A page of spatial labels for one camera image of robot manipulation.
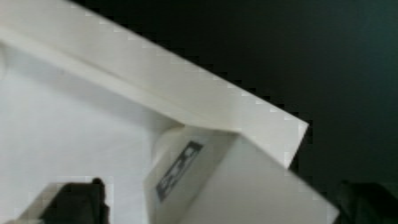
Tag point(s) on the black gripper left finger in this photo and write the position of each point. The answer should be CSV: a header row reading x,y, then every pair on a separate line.
x,y
77,206

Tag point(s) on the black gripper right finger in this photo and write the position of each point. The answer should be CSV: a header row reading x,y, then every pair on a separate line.
x,y
366,203

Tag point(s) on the white table leg with tag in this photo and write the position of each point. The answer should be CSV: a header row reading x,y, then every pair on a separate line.
x,y
217,183

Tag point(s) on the white square tabletop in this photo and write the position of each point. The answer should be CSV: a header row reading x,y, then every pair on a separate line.
x,y
96,92

